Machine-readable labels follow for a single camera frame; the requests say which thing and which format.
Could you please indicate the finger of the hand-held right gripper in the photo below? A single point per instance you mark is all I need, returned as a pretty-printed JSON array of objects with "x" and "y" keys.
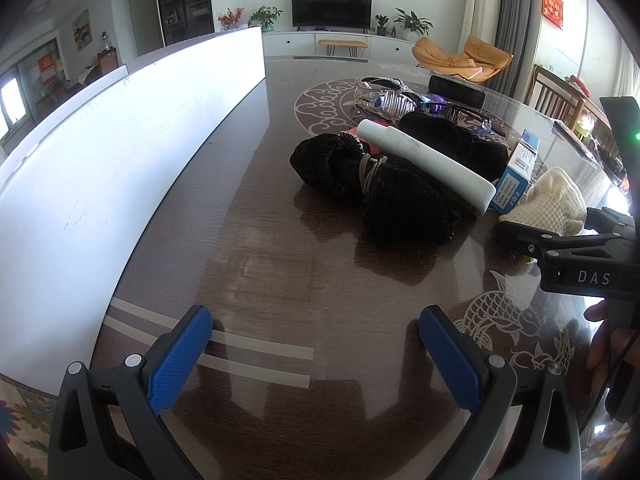
[
  {"x": 525, "y": 240},
  {"x": 612, "y": 221}
]

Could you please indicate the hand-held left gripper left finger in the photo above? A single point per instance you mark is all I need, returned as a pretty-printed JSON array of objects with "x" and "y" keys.
[{"x": 177, "y": 362}]

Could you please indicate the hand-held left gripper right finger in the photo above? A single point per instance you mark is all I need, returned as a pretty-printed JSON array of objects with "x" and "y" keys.
[{"x": 450, "y": 360}]

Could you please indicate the cream knitted hat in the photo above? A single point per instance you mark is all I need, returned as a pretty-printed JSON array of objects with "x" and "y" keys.
[{"x": 547, "y": 200}]

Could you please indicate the small blue white carton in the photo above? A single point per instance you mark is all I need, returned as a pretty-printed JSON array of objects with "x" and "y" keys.
[{"x": 515, "y": 180}]

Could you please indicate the black fuzzy cloth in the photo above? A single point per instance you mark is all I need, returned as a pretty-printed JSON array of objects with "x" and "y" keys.
[
  {"x": 405, "y": 210},
  {"x": 440, "y": 135}
]

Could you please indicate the white plastic bottle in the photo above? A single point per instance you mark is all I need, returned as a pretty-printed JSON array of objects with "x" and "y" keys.
[{"x": 425, "y": 160}]

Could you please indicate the clear glasses black temples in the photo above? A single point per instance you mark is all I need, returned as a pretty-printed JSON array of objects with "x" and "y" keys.
[{"x": 467, "y": 117}]

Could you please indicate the purple teal toy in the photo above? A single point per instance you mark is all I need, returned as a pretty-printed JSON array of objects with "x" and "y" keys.
[{"x": 434, "y": 103}]

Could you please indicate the black rectangular case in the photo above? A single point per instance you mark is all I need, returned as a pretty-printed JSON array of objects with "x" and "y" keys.
[{"x": 457, "y": 90}]

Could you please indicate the white board panel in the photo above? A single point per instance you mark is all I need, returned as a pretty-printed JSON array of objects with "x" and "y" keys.
[{"x": 100, "y": 185}]

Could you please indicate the black glitter headband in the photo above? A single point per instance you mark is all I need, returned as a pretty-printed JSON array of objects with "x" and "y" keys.
[{"x": 380, "y": 81}]

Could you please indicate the dark wooden patterned desktop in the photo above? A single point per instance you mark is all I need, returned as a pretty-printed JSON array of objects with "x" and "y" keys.
[{"x": 300, "y": 290}]

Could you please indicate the person's right hand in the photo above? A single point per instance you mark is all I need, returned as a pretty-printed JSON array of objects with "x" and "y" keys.
[{"x": 602, "y": 355}]

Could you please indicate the wooden slat-back chair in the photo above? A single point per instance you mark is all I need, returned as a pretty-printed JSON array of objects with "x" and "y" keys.
[{"x": 550, "y": 95}]

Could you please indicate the floral cloth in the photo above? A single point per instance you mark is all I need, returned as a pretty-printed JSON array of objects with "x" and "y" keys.
[{"x": 22, "y": 425}]

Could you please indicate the orange lounge chair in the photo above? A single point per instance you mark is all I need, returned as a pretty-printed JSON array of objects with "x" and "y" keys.
[{"x": 450, "y": 57}]

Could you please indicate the grey curtain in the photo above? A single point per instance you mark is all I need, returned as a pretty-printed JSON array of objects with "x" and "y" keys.
[{"x": 517, "y": 20}]

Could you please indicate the cream curtain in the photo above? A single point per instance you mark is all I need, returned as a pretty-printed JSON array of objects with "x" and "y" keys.
[{"x": 480, "y": 5}]

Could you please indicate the broad-leaf potted plant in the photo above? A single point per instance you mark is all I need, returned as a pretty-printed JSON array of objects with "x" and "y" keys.
[{"x": 412, "y": 21}]

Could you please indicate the small potted plant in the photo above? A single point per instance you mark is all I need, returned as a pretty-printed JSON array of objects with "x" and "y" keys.
[{"x": 381, "y": 22}]

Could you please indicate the wooden bench hairpin legs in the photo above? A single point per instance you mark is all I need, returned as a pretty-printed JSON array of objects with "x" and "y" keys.
[{"x": 343, "y": 43}]

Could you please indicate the black flat television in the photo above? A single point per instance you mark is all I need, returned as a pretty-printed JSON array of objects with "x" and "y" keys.
[{"x": 332, "y": 7}]

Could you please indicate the bright window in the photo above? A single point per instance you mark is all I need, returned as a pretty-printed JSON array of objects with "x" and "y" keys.
[{"x": 12, "y": 105}]

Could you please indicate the white television cabinet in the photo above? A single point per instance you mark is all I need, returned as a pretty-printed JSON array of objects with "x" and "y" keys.
[{"x": 290, "y": 44}]

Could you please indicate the red window poster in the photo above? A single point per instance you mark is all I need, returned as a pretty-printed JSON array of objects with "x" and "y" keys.
[{"x": 47, "y": 67}]

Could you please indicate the clear glass jar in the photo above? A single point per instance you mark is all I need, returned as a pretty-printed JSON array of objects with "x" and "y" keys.
[{"x": 105, "y": 39}]

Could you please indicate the bushy green potted plant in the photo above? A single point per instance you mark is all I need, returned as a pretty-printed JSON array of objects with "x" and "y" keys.
[{"x": 265, "y": 15}]

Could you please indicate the white door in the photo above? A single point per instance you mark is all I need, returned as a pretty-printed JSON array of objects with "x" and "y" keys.
[{"x": 144, "y": 20}]

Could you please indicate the red flower bouquet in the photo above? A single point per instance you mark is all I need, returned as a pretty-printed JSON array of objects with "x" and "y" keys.
[{"x": 230, "y": 17}]

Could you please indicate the dark glass display cabinet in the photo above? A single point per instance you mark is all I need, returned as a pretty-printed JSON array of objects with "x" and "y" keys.
[{"x": 182, "y": 0}]

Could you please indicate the red wall hanging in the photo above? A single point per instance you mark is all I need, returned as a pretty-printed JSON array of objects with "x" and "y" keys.
[{"x": 553, "y": 7}]

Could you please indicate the framed wall painting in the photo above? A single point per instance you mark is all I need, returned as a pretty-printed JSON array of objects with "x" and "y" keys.
[{"x": 82, "y": 30}]

